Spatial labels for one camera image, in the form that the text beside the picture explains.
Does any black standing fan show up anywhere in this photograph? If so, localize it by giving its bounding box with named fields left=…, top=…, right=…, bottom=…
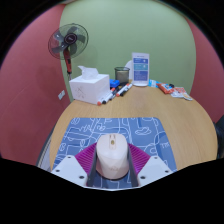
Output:
left=47, top=22, right=90, bottom=81

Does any white tissue box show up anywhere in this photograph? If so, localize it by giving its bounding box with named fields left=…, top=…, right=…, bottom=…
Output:
left=68, top=65, right=111, bottom=106

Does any cream white computer mouse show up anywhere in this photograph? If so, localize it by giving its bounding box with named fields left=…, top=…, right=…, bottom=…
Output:
left=95, top=133, right=130, bottom=180

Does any blue patterned mouse pad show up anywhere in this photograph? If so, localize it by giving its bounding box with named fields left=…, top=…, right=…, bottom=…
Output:
left=52, top=116, right=178, bottom=173

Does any dark mesh pen cup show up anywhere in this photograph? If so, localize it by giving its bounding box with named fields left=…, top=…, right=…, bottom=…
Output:
left=114, top=66, right=131, bottom=85

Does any blue whiteboard eraser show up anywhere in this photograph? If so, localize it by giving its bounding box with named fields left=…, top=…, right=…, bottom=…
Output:
left=109, top=78, right=121, bottom=89

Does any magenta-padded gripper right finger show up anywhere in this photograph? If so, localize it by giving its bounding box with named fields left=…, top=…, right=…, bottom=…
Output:
left=126, top=143, right=174, bottom=188

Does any blue and white sign stand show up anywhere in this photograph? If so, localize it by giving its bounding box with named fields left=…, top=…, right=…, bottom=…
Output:
left=131, top=51, right=150, bottom=88

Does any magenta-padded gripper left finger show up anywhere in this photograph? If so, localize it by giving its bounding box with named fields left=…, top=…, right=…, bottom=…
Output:
left=50, top=142, right=100, bottom=188

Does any black office chair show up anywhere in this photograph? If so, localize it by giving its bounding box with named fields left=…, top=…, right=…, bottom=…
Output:
left=214, top=114, right=224, bottom=161

